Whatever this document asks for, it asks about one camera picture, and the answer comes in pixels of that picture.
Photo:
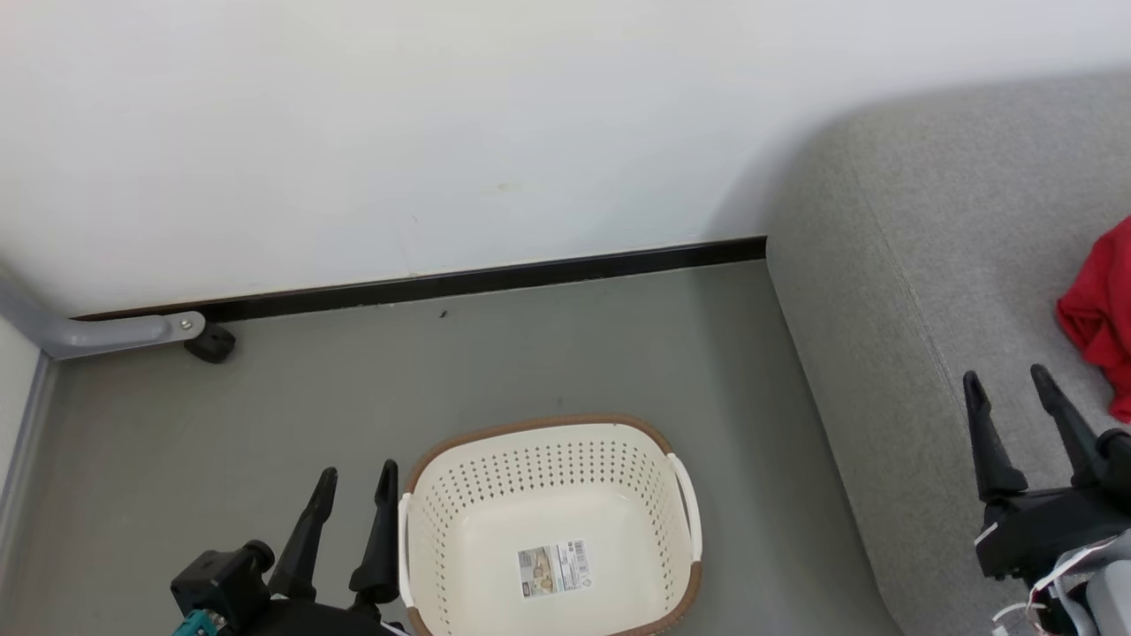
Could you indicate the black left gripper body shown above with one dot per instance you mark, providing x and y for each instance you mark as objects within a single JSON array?
[{"x": 265, "y": 609}]

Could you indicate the red and white garment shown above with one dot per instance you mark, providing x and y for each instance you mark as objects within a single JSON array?
[{"x": 1104, "y": 309}]

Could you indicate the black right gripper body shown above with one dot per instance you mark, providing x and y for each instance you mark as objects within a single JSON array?
[{"x": 1060, "y": 521}]

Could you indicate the grey metal frame leg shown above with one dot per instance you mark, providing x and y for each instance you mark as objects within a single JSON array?
[{"x": 106, "y": 334}]

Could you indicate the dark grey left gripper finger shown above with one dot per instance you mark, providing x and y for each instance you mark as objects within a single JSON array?
[
  {"x": 305, "y": 543},
  {"x": 380, "y": 548}
]

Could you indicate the cream plastic laundry basket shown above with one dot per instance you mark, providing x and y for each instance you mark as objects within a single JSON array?
[{"x": 548, "y": 477}]

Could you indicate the teal connector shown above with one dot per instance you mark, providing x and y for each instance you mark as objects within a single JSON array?
[{"x": 194, "y": 624}]

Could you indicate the paper label sticker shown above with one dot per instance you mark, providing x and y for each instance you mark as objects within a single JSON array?
[{"x": 554, "y": 566}]

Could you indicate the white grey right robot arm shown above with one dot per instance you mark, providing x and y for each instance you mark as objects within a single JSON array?
[{"x": 1112, "y": 596}]

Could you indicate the black caster wheel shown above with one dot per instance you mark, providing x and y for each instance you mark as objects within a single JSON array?
[{"x": 210, "y": 344}]

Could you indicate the grey fabric sofa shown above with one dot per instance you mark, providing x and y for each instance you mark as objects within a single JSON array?
[{"x": 928, "y": 309}]

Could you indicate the black baseboard strip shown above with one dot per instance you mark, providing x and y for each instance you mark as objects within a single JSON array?
[{"x": 486, "y": 281}]

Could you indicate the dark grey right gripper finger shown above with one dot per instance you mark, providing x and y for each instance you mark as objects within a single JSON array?
[
  {"x": 990, "y": 450},
  {"x": 1065, "y": 424}
]

